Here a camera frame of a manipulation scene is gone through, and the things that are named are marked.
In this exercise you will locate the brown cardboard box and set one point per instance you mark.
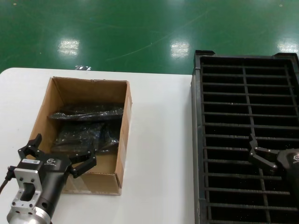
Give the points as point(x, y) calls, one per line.
point(100, 183)

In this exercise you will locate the small floor litter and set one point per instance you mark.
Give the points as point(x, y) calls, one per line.
point(83, 67)

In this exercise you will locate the black slotted plastic container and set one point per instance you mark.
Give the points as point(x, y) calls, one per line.
point(197, 105)

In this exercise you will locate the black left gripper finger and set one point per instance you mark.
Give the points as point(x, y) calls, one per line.
point(32, 142)
point(87, 163)

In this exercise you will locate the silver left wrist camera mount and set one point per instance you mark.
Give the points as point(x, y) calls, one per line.
point(25, 177)

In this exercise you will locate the grey antistatic plastic bag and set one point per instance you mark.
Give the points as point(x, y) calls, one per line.
point(86, 114)

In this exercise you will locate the bagged graphics card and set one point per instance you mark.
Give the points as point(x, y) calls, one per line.
point(79, 137)

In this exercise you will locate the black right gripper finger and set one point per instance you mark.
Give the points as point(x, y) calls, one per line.
point(261, 159)

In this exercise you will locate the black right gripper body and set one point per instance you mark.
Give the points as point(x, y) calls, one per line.
point(292, 163)

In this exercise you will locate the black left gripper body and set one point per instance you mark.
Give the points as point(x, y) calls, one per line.
point(54, 172)

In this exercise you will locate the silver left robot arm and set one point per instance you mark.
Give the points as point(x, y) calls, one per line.
point(28, 217)

